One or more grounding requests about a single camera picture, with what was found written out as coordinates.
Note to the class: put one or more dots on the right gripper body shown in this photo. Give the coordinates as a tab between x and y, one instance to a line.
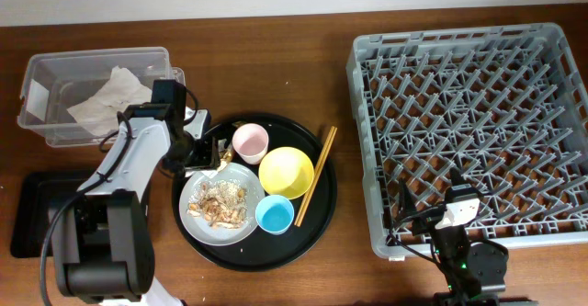
427	223

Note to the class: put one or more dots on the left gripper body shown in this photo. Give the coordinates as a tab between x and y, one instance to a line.
195	152

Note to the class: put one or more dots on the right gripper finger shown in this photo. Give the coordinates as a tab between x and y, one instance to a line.
458	182
406	205

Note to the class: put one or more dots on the brown snack wrapper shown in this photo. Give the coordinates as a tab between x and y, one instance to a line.
225	146

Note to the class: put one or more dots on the pink cup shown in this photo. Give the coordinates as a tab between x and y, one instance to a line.
251	142

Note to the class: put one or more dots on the yellow bowl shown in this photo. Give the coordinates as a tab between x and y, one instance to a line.
286	171

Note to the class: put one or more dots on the blue cup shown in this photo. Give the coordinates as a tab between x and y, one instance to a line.
274	214

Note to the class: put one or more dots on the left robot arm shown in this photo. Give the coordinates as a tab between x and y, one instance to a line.
147	133

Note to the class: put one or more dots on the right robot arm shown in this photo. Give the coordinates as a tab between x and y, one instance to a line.
474	269

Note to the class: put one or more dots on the grey dishwasher rack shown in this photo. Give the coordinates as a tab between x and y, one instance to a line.
504	105

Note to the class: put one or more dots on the food scraps with rice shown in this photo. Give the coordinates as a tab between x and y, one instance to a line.
221	204

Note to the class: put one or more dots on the grey plate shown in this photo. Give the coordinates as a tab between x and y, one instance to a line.
198	228

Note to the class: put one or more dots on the round black serving tray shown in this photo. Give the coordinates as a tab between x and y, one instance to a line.
261	251

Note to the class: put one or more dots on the clear plastic bin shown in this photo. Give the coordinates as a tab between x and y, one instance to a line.
54	82

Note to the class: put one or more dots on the black rectangular tray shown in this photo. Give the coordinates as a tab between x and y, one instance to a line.
32	214

